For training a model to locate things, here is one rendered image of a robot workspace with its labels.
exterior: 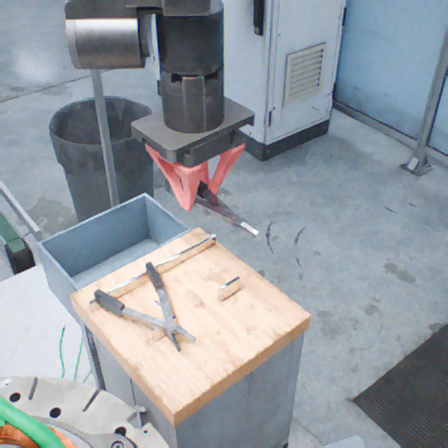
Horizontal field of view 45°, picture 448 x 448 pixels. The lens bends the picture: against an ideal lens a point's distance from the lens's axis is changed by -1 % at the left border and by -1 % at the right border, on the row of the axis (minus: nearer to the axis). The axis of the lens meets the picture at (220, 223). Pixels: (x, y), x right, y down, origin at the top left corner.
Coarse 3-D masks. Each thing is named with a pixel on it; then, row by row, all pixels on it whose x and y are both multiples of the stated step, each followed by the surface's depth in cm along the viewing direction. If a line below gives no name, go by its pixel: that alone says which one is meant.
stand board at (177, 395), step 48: (192, 240) 70; (96, 288) 63; (144, 288) 63; (192, 288) 63; (240, 288) 63; (144, 336) 58; (240, 336) 58; (288, 336) 59; (144, 384) 54; (192, 384) 53
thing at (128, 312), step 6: (126, 312) 57; (132, 312) 57; (138, 312) 57; (132, 318) 57; (138, 318) 57; (144, 318) 57; (150, 318) 57; (156, 318) 57; (150, 324) 56; (156, 324) 56; (162, 324) 56; (162, 330) 56
